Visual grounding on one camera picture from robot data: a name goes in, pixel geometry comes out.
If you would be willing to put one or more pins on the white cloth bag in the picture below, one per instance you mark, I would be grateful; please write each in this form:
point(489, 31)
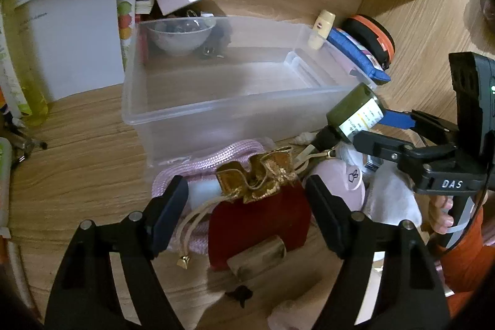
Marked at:
point(390, 198)

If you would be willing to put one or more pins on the green glass bottle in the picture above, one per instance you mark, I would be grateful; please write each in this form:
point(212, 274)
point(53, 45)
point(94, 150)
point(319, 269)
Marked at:
point(348, 109)

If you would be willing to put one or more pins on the person's right hand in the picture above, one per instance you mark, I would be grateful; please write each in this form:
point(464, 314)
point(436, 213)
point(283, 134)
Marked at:
point(441, 216)

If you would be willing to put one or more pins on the fruit print booklet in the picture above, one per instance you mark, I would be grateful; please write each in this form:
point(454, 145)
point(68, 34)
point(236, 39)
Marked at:
point(127, 32)

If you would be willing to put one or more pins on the small seashell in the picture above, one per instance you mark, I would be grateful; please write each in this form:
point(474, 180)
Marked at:
point(303, 138)

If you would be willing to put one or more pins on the blue pouch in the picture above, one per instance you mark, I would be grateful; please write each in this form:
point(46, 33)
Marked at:
point(359, 55)

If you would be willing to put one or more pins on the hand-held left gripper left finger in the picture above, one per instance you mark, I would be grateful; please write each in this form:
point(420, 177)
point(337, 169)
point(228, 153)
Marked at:
point(170, 216)

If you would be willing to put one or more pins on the clear plastic storage box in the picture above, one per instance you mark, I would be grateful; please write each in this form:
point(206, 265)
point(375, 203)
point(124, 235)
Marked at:
point(232, 94)

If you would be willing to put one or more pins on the red velvet pouch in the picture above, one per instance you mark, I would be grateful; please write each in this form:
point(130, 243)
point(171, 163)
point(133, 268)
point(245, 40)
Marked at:
point(267, 214)

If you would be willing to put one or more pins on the person's right forearm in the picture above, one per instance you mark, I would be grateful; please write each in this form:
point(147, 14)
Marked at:
point(470, 260)

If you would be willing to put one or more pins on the small black clip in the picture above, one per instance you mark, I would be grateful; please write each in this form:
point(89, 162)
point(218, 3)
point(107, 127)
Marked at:
point(240, 294)

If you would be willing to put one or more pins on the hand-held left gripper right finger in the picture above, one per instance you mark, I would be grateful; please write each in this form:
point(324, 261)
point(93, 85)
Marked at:
point(326, 216)

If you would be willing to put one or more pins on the orange black round case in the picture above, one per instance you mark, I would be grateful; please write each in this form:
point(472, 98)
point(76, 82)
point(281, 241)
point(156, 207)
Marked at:
point(373, 34)

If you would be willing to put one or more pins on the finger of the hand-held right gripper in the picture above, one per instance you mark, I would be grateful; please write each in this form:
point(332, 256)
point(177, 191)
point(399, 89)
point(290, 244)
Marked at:
point(394, 119)
point(381, 148)

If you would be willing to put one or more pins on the yellow-green spray bottle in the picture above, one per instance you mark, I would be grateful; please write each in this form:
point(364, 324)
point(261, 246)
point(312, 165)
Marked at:
point(23, 75)

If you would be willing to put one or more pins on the white bowl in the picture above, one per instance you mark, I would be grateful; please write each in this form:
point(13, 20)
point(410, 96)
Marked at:
point(180, 38)

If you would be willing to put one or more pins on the pink round compact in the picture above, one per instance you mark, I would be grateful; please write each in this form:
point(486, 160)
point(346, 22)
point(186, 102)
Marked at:
point(344, 183)

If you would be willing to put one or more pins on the cream lotion bottle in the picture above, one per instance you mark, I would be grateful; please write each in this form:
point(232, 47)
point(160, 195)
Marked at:
point(321, 29)

